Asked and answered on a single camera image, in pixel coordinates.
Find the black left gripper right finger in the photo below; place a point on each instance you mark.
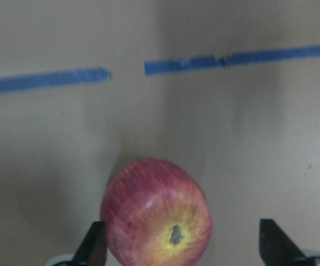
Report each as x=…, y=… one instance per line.
x=277, y=249

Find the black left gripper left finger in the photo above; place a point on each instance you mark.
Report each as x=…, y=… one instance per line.
x=93, y=248

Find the red yellow apple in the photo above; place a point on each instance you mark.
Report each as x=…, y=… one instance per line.
x=155, y=214

